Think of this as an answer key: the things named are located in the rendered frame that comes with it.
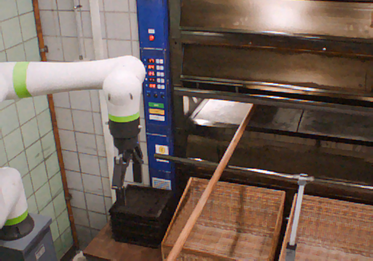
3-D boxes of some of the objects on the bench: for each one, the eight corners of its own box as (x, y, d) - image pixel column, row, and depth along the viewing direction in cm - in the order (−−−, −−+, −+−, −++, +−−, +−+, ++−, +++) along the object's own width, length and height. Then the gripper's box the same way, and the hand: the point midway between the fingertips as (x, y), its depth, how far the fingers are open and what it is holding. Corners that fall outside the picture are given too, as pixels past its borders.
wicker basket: (191, 213, 276) (189, 175, 264) (283, 230, 258) (287, 189, 246) (160, 266, 235) (157, 224, 223) (267, 289, 217) (271, 246, 205)
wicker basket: (290, 231, 256) (293, 191, 245) (393, 251, 237) (402, 209, 225) (272, 291, 216) (276, 248, 204) (395, 320, 197) (407, 274, 185)
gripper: (130, 114, 147) (133, 171, 156) (95, 150, 126) (102, 213, 135) (151, 117, 145) (154, 175, 154) (119, 154, 124) (125, 218, 133)
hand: (130, 190), depth 144 cm, fingers open, 13 cm apart
